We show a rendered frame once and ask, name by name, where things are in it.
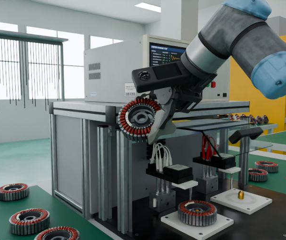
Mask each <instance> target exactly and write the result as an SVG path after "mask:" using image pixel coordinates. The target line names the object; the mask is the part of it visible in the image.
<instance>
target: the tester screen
mask: <svg viewBox="0 0 286 240"><path fill-rule="evenodd" d="M185 51H186V50H181V49H175V48H168V47H161V46H155V45H150V66H156V65H161V64H166V63H171V62H176V61H181V55H182V54H183V53H184V52H185Z"/></svg>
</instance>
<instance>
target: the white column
mask: <svg viewBox="0 0 286 240"><path fill-rule="evenodd" d="M197 35H198V0H161V16H160V36H161V37H166V38H172V39H177V40H184V41H190V42H192V40H193V39H194V38H195V37H196V36H197Z"/></svg>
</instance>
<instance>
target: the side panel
mask: <svg viewBox="0 0 286 240"><path fill-rule="evenodd" d="M49 131H50V160H51V189H52V196H54V197H55V198H56V199H58V200H59V201H60V202H62V203H63V204H65V205H66V206H68V207H69V208H70V209H72V210H73V211H75V212H76V213H77V214H79V215H80V216H82V217H83V218H85V219H86V220H90V218H92V219H93V218H94V213H93V214H90V211H89V140H88V120H87V119H80V118H74V117H67V116H61V115H54V114H49Z"/></svg>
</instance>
